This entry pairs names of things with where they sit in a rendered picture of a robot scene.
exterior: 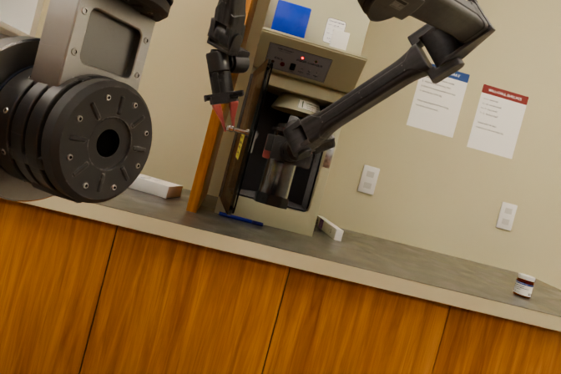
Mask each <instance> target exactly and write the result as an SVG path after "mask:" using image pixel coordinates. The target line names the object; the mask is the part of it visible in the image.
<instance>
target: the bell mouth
mask: <svg viewBox="0 0 561 374"><path fill-rule="evenodd" d="M271 107H272V108H273V109H277V110H279V111H281V112H284V113H288V114H293V115H295V116H299V117H302V118H305V117H306V116H308V115H311V114H315V113H317V112H319V111H321V109H320V104H319V102H318V101H316V100H314V99H311V98H308V97H305V96H302V95H299V94H295V93H286V92H283V93H281V94H280V95H279V97H278V98H277V99H276V101H275V102H274V103H273V104H272V105H271Z"/></svg>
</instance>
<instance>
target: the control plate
mask: <svg viewBox="0 0 561 374"><path fill-rule="evenodd" d="M301 57H304V59H301ZM268 58H269V59H271V60H274V61H275V62H274V63H273V68H274V69H277V70H280V71H283V72H287V73H292V74H294V75H298V76H301V77H304V78H309V79H313V80H315V81H319V82H322V83H324V81H325V79H326V75H327V73H328V71H329V68H330V66H331V63H332V60H331V59H329V58H323V57H321V56H317V55H315V54H311V53H306V52H303V51H300V50H297V49H293V48H289V47H286V46H283V45H280V44H277V43H272V42H270V45H269V48H268V52H267V54H266V58H265V61H266V60H267V59H268ZM316 60H317V61H318V63H315V61H316ZM281 62H283V63H285V65H284V66H280V63H281ZM291 63H294V64H296V67H295V70H294V71H293V70H289V68H290V65H291ZM301 68H303V70H301ZM308 70H310V71H311V72H310V73H308ZM316 72H318V74H316Z"/></svg>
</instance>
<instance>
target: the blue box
mask: <svg viewBox="0 0 561 374"><path fill-rule="evenodd" d="M310 15H311V9H310V8H306V7H303V6H300V5H297V4H294V3H289V2H287V1H283V0H278V3H277V6H276V10H275V15H274V18H273V22H272V25H271V29H274V30H276V31H280V32H283V33H288V34H291V35H294V36H297V37H300V38H304V37H305V34H306V29H307V25H308V22H309V18H310Z"/></svg>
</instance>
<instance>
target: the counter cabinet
mask: <svg viewBox="0 0 561 374"><path fill-rule="evenodd" d="M0 374H561V331H554V330H550V329H547V328H543V327H540V326H533V325H529V324H526V323H522V322H519V321H512V320H509V319H505V318H502V317H498V316H491V315H488V314H484V313H481V312H477V311H470V310H467V309H463V308H460V307H456V306H450V305H446V304H443V303H439V302H435V301H429V300H425V299H422V298H418V297H415V296H408V295H404V294H401V293H397V292H394V291H387V290H383V289H380V288H376V287H373V286H366V285H363V284H359V283H356V282H351V281H348V280H342V279H338V278H335V277H330V276H327V275H321V274H317V273H314V272H309V271H306V270H300V269H296V268H293V267H289V266H285V265H279V264H276V263H272V262H268V261H264V260H258V259H255V258H251V257H247V256H243V255H237V254H234V253H230V252H226V251H222V250H217V249H213V248H209V247H205V246H202V245H196V244H192V243H188V242H184V241H181V240H175V239H171V238H167V237H163V236H160V235H154V234H150V233H146V232H143V231H139V230H133V229H130V228H125V227H122V226H118V225H112V224H109V223H104V222H101V221H97V220H91V219H87V218H84V217H80V216H76V215H71V214H66V213H63V212H59V211H56V210H50V209H45V208H42V207H38V206H35V205H29V204H24V203H21V202H17V201H11V200H5V199H2V198H0Z"/></svg>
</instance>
